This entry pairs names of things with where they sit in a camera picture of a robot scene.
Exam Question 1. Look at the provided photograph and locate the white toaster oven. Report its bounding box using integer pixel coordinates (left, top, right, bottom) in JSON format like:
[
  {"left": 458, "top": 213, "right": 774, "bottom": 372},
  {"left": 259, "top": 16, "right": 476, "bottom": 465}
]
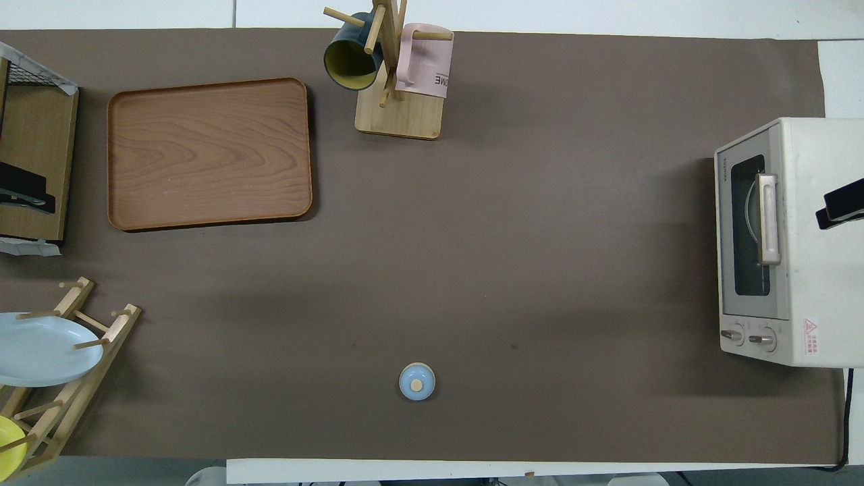
[{"left": 714, "top": 117, "right": 864, "bottom": 369}]

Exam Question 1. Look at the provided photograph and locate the white paper sheet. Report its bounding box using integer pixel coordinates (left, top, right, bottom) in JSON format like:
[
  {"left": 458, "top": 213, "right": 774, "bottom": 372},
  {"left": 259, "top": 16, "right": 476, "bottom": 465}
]
[{"left": 0, "top": 238, "right": 63, "bottom": 257}]

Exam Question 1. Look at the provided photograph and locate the wooden shelf cabinet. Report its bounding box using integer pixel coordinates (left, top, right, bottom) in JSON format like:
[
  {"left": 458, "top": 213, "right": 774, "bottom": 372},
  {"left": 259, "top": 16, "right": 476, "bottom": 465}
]
[{"left": 0, "top": 57, "right": 80, "bottom": 242}]

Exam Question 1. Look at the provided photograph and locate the light blue plate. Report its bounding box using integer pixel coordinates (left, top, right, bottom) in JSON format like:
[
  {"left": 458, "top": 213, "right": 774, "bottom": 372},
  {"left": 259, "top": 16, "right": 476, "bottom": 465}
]
[{"left": 0, "top": 312, "right": 105, "bottom": 388}]

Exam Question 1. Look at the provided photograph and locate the brown wooden tray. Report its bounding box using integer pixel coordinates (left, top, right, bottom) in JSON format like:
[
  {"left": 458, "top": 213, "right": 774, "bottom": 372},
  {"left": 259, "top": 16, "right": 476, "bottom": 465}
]
[{"left": 107, "top": 77, "right": 314, "bottom": 233}]

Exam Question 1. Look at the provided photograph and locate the wooden dish rack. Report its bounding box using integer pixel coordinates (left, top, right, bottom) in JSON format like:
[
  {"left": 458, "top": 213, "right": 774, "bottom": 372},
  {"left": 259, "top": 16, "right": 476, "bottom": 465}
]
[{"left": 0, "top": 277, "right": 142, "bottom": 481}]

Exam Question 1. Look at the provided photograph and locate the yellow plate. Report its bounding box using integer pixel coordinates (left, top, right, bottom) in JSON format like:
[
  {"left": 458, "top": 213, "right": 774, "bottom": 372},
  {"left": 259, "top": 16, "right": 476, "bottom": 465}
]
[{"left": 0, "top": 415, "right": 29, "bottom": 479}]

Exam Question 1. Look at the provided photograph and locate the brown table mat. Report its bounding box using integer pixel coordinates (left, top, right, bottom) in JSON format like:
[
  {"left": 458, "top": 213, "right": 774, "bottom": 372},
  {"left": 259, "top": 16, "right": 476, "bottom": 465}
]
[{"left": 0, "top": 28, "right": 848, "bottom": 466}]

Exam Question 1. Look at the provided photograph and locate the dark green mug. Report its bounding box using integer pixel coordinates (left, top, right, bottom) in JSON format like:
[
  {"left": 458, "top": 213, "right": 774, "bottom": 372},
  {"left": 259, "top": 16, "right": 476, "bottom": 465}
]
[{"left": 323, "top": 12, "right": 385, "bottom": 92}]

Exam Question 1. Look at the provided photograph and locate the wooden mug tree stand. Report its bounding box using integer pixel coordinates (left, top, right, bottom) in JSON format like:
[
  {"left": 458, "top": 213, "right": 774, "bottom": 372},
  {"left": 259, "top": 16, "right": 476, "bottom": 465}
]
[{"left": 323, "top": 0, "right": 454, "bottom": 141}]

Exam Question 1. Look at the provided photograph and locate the pink mug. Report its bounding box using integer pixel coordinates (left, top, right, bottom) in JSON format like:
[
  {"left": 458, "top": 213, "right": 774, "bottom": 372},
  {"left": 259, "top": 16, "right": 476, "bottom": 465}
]
[{"left": 394, "top": 23, "right": 454, "bottom": 100}]

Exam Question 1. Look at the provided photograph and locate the black wire mesh basket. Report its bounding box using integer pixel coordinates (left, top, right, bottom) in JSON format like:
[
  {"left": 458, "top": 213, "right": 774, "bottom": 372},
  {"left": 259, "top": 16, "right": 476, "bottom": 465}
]
[{"left": 0, "top": 42, "right": 79, "bottom": 95}]

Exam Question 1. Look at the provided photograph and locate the black oven power cord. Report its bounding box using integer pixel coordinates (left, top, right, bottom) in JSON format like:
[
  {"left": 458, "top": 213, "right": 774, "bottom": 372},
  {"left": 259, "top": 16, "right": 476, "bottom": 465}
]
[{"left": 820, "top": 368, "right": 855, "bottom": 472}]

